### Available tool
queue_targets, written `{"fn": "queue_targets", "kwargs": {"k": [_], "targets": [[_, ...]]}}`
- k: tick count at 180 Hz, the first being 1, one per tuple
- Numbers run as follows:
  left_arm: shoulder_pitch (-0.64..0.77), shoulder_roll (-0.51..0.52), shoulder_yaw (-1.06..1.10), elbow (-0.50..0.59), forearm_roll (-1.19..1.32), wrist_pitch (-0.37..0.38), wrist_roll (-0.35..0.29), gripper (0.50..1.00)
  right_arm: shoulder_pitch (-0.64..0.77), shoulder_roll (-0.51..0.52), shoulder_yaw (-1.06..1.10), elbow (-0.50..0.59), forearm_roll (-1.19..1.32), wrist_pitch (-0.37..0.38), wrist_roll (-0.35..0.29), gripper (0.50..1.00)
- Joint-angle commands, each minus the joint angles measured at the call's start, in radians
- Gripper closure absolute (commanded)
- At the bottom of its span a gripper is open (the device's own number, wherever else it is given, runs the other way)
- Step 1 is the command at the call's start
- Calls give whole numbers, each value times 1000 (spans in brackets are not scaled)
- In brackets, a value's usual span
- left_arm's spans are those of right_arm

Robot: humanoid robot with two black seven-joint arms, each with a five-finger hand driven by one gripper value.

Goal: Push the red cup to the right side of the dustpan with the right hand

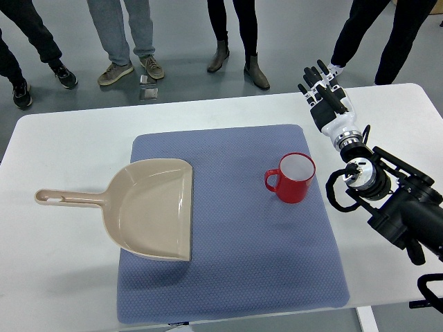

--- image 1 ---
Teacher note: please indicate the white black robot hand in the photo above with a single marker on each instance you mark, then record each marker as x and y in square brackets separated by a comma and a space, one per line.
[330, 106]

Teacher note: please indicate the red cup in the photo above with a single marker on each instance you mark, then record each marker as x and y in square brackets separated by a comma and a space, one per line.
[293, 177]

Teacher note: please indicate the clear plastic floor piece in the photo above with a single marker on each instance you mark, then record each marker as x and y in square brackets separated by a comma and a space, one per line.
[148, 89]

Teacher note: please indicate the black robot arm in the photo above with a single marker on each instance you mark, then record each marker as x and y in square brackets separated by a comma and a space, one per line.
[405, 209]

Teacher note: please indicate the white table leg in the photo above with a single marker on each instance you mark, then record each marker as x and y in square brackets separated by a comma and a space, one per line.
[366, 319]

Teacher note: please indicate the person in grey trousers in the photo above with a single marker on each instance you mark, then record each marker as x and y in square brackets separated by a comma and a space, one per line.
[107, 17]

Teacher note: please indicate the person in brown boots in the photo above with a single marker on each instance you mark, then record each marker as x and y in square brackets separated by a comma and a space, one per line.
[245, 11]

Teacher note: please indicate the beige plastic dustpan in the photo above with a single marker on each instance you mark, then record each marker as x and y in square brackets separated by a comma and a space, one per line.
[146, 209]

